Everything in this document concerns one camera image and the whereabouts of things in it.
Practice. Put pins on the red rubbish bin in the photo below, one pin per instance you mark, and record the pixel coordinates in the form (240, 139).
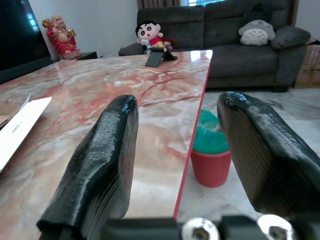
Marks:
(210, 170)

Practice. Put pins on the white paper envelope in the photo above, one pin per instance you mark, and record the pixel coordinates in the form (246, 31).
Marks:
(22, 120)

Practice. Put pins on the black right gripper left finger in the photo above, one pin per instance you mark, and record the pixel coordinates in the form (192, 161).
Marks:
(105, 155)

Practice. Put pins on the red laughing Buddha statue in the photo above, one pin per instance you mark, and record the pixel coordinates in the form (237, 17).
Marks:
(62, 42)

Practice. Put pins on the black television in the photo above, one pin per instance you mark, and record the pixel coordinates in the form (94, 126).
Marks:
(17, 37)

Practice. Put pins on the brown curtain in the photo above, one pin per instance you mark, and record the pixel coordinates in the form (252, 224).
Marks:
(155, 3)

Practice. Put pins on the pink marble folding table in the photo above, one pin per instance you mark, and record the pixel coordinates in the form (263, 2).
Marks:
(87, 82)

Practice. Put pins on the brown cardboard box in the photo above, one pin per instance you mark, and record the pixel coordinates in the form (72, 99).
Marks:
(310, 72)

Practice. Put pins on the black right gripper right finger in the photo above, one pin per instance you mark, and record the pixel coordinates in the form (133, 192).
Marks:
(270, 155)

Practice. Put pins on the black-haired boy plush doll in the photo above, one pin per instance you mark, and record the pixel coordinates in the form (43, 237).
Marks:
(147, 31)

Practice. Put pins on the dark grey sofa cushion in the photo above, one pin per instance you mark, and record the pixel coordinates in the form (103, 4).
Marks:
(290, 37)

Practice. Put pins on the black folding stand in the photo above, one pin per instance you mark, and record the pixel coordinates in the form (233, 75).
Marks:
(153, 60)

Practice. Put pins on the dark grey fabric sofa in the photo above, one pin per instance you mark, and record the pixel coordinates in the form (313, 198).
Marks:
(237, 57)

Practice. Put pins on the grey Totoro plush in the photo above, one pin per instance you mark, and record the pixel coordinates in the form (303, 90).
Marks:
(255, 33)

